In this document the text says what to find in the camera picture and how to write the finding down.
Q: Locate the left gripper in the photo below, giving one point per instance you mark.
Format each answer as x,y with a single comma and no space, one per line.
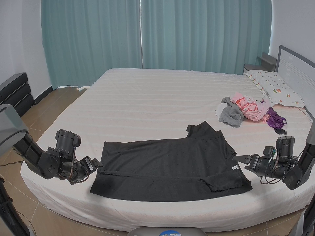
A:
83,168

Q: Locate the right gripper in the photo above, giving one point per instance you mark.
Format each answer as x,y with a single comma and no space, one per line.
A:
263,167

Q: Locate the black T-shirt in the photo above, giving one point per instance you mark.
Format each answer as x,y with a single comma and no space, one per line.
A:
167,166

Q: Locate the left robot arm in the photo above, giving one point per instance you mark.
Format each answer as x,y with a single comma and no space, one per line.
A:
39,158

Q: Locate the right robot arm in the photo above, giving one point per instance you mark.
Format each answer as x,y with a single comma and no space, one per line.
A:
300,171

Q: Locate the bed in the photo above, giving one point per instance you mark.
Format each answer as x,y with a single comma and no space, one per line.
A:
147,107

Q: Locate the grey garment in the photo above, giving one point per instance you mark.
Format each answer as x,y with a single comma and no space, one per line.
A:
231,117

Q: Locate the small black lace garment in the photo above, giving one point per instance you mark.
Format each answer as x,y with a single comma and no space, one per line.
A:
281,131

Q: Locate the pink garment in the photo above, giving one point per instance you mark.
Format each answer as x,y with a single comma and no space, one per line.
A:
253,111

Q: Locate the purple garment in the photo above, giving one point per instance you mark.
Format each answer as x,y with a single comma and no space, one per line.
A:
274,119

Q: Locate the white garment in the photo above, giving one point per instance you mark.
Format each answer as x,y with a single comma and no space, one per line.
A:
219,111

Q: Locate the thin black garment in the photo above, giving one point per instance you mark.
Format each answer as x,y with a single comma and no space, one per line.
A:
260,100

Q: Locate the white printed pillow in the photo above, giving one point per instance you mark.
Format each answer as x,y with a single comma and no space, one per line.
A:
275,87

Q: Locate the black chest of drawers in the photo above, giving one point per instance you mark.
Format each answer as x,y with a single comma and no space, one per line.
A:
16,95

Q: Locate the grey bedside table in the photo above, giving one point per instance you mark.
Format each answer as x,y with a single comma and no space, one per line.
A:
267,59

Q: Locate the blue-green curtain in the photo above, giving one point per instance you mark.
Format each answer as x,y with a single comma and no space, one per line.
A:
206,28
93,33

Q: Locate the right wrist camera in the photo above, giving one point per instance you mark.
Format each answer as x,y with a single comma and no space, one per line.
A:
268,151

